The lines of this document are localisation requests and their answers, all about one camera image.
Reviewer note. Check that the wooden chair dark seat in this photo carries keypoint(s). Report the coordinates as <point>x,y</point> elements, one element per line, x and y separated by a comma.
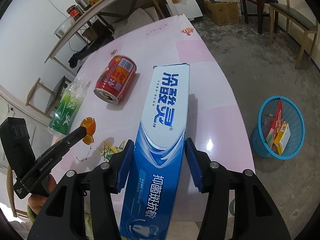
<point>56,90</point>
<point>295,15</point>

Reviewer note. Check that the person's left hand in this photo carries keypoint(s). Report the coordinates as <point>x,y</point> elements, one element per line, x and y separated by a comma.
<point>37,202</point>

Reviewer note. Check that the glass bowl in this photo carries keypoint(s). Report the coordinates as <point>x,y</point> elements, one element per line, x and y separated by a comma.
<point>63,27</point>

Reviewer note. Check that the blue plastic basket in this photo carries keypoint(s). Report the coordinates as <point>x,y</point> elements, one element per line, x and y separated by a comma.
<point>295,150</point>

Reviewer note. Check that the red snack bag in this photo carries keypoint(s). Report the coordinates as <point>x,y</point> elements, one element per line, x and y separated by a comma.
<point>278,120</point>

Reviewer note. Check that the blue toothpaste box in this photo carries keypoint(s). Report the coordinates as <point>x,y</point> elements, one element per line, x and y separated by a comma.
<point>160,130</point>

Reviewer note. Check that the white door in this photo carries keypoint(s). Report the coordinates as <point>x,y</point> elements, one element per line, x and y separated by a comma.
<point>15,102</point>

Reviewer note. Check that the white side table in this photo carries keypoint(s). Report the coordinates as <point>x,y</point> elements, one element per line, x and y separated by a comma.
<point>100,5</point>

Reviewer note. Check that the black cloth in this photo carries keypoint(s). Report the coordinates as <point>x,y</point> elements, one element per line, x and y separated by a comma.
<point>80,57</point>

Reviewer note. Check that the small cardboard box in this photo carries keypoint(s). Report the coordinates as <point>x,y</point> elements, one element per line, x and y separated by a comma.
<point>90,35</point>

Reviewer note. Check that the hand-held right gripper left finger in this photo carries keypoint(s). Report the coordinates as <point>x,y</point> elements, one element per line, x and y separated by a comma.
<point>125,165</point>

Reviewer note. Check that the large cardboard box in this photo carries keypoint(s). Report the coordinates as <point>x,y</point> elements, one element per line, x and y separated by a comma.
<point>222,13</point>

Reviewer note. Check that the green plastic bottle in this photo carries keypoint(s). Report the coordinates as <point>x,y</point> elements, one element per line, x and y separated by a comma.
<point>65,110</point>

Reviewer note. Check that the red label jar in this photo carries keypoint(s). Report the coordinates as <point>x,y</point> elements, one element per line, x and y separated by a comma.
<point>75,12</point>

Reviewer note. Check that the white pillow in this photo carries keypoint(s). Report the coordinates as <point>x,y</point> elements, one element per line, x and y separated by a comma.
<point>140,17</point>

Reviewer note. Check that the red drink can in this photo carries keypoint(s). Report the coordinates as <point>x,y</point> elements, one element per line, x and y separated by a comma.
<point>116,80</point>

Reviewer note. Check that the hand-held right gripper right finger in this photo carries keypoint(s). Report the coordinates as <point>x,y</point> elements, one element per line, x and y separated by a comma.
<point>193,165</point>

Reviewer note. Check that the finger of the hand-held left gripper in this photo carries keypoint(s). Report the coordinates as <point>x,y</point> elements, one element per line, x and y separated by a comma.
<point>71,140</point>

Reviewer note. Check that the orange peel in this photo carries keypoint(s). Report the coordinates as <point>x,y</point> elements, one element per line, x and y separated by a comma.
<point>90,127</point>

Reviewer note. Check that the small yellow box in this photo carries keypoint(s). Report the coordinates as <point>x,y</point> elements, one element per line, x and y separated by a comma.
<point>282,140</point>

